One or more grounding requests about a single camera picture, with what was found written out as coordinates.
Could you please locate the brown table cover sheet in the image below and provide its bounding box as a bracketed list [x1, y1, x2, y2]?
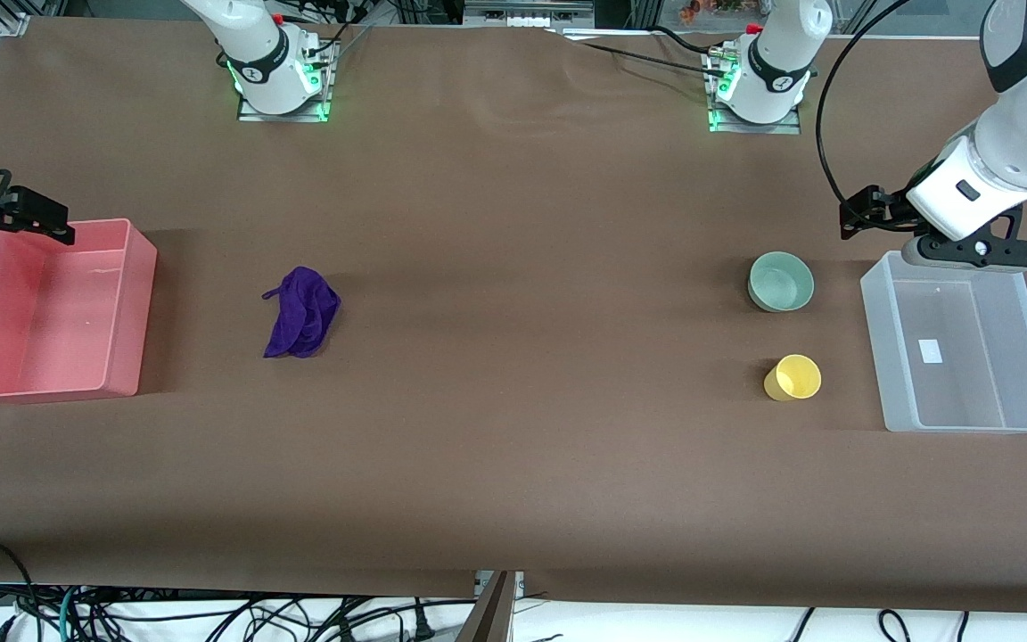
[0, 16, 1027, 616]

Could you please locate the purple microfibre cloth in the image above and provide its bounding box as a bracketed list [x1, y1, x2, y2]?
[262, 266, 342, 359]

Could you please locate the pink plastic bin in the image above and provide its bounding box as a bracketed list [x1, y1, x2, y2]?
[0, 218, 159, 402]

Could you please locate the yellow plastic cup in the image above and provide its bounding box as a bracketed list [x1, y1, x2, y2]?
[763, 354, 823, 402]

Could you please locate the clear plastic bin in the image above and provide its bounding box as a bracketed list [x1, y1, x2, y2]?
[860, 251, 1027, 434]

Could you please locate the orange background clutter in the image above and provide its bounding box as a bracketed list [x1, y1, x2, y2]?
[678, 0, 752, 24]

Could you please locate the pale green bowl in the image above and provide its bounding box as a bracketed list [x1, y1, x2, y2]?
[748, 251, 816, 314]

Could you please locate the black right base cable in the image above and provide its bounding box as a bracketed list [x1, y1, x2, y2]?
[295, 0, 374, 56]

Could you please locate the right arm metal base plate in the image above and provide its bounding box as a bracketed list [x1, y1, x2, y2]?
[236, 40, 333, 124]

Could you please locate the brown angled beam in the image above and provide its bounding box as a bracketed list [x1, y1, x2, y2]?
[458, 571, 515, 642]

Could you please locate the grey power strip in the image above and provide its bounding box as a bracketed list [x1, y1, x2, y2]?
[463, 0, 596, 29]

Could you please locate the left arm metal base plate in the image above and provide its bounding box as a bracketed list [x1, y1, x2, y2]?
[708, 49, 802, 136]

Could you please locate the thin black base cable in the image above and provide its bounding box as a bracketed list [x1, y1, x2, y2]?
[556, 34, 730, 74]
[652, 25, 728, 54]

